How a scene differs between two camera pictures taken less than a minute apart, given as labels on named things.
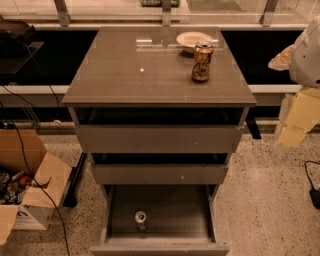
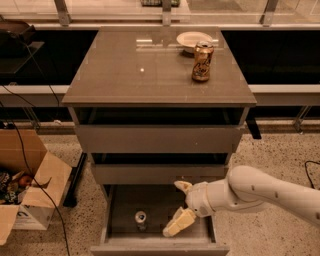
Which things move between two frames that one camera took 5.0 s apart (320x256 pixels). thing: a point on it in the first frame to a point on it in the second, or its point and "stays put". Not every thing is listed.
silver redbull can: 140,218 stays put
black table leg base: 71,195 stays put
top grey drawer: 159,139 stays put
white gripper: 307,58 to 199,198
